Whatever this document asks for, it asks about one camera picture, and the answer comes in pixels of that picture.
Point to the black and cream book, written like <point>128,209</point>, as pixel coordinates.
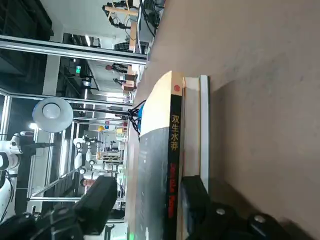
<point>155,175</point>

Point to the white paperback book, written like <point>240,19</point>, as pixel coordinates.
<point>203,125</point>

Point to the white humanoid robot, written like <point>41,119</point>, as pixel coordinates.
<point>78,160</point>
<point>15,147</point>

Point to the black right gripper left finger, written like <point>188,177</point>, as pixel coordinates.
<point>97,200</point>

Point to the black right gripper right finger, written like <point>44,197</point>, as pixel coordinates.
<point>197,200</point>

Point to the aluminium profile post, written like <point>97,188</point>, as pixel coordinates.
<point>75,51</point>

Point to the blue desk lamp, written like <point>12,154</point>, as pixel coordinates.
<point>53,112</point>

